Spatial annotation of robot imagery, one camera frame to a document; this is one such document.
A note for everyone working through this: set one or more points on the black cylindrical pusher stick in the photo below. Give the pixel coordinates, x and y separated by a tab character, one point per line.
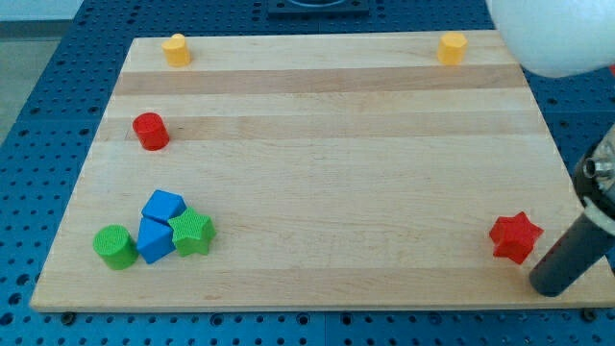
586	241

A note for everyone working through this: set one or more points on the black metal tool mount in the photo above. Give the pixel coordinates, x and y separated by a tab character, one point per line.
594	175

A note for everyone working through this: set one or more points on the red star block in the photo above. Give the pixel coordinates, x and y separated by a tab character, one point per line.
514	237

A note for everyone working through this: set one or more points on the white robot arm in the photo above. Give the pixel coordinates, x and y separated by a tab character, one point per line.
556	39

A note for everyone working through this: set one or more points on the green star block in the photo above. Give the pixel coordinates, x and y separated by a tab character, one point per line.
192	233

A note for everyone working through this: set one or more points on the wooden board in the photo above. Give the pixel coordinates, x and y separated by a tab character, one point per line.
339	171

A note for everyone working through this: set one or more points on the yellow hexagon block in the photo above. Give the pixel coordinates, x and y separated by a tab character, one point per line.
452	47

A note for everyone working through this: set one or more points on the blue cube block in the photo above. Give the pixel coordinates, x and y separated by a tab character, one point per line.
163	205

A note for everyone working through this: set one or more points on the blue triangle block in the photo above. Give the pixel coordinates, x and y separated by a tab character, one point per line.
154	240

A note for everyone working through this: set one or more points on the yellow heart block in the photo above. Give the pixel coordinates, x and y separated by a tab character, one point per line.
176	51

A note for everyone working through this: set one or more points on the red cylinder block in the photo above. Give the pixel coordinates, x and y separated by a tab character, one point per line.
151	131

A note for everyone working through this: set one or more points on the green cylinder block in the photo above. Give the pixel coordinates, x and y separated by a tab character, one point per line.
115	247

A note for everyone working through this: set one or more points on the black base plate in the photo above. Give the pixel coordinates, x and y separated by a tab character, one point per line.
285	8

